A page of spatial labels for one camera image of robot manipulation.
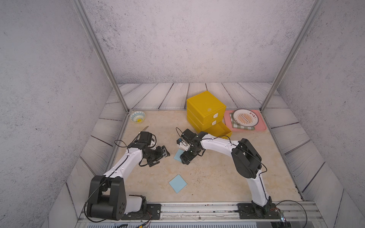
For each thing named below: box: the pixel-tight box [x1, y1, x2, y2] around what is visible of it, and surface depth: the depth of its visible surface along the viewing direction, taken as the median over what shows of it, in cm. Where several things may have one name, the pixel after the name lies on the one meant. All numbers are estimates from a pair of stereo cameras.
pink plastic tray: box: [223, 109, 268, 132], surface depth 113 cm
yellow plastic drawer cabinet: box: [186, 90, 233, 139], surface depth 96 cm
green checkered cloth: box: [229, 112, 256, 131], surface depth 110 cm
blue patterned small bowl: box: [129, 110, 146, 124], surface depth 117 cm
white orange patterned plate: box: [232, 108, 260, 127], surface depth 117 cm
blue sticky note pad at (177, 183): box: [168, 173, 188, 194], surface depth 84 cm
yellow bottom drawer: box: [202, 119, 232, 140], surface depth 101 cm
